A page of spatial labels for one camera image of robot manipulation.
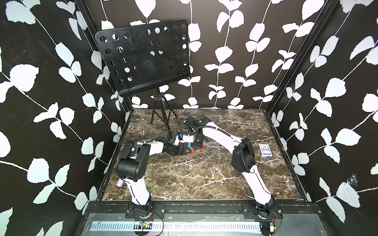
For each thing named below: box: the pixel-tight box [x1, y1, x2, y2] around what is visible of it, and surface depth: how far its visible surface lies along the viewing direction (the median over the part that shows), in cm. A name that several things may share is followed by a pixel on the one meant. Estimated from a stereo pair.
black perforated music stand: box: [94, 19, 191, 131], surface depth 62 cm
